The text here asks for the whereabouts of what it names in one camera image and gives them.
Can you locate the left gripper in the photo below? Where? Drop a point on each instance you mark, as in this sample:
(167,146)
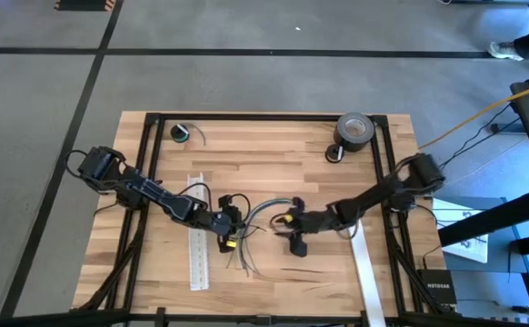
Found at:
(228,222)

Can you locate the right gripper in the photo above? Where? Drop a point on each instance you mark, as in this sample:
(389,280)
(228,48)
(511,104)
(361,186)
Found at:
(307,222)

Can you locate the black zip tie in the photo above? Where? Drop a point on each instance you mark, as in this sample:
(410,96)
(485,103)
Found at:
(257,228)

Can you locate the white duct cover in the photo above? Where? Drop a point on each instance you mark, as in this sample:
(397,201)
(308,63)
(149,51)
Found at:
(364,272)

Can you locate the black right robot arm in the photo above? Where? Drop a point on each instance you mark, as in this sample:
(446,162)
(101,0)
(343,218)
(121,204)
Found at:
(373,197)

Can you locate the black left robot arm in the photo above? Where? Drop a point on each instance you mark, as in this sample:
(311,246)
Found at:
(155,193)

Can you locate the small tape roll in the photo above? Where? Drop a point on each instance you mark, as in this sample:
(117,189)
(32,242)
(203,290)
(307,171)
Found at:
(327,154)

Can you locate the white marker sheet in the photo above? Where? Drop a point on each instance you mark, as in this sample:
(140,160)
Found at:
(473,250)

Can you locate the black stand beams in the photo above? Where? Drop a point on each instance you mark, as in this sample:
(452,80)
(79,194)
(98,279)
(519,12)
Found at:
(496,215)

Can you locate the black orange striped mat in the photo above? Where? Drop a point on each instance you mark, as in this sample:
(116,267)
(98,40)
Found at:
(82,4)

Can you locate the person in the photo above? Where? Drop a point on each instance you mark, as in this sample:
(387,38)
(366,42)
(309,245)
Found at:
(505,50)

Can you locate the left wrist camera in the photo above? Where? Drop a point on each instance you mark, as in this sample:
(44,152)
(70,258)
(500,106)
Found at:
(233,217)

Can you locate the large duct tape roll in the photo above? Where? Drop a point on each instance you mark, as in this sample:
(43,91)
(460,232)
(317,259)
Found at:
(341,136)

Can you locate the black aluminium table frame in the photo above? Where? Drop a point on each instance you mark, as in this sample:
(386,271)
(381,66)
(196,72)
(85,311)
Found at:
(269,116)

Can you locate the black network switch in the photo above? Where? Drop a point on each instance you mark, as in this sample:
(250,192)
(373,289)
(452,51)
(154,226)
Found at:
(437,286)

